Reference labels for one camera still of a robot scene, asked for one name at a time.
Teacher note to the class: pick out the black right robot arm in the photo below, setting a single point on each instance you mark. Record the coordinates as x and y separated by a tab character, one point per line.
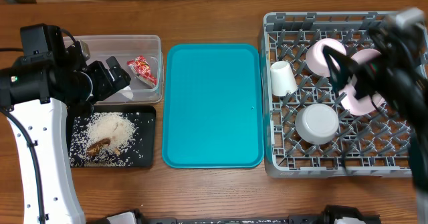
413	108

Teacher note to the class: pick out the red snack wrapper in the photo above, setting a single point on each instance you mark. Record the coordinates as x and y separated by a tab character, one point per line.
142	70

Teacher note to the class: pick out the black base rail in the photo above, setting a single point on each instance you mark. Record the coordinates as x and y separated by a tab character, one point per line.
332	214

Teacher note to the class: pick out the small pink bowl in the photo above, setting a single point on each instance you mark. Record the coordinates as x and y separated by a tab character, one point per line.
315	59

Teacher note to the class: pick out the rice pile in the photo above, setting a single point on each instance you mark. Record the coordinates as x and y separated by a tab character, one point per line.
110	133

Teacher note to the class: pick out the grey dish rack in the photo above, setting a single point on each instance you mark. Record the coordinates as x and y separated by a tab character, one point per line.
375	144

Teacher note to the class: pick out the white bowl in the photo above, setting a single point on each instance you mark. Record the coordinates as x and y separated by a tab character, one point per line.
317	124

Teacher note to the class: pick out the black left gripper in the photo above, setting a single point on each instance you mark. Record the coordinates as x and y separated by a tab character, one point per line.
108	85

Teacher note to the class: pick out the white plate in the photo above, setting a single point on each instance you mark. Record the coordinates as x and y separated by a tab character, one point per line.
362	106

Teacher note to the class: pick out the teal tray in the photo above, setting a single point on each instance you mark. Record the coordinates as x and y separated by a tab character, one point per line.
212	109

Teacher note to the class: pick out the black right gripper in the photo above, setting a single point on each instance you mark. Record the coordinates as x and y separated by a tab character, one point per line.
362	75

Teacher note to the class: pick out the cream paper cup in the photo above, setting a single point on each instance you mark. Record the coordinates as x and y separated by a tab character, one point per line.
282	79

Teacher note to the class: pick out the clear plastic bin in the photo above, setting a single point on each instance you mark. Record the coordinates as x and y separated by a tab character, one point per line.
125	48

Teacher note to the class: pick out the black tray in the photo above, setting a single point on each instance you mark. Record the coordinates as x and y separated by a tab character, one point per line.
145	140

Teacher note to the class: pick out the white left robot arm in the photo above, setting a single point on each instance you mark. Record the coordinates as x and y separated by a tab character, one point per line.
48	82

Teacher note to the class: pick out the brown food scrap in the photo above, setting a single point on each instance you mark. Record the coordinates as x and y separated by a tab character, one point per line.
95	148

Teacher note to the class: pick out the white tissue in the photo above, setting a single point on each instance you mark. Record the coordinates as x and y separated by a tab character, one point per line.
127	93

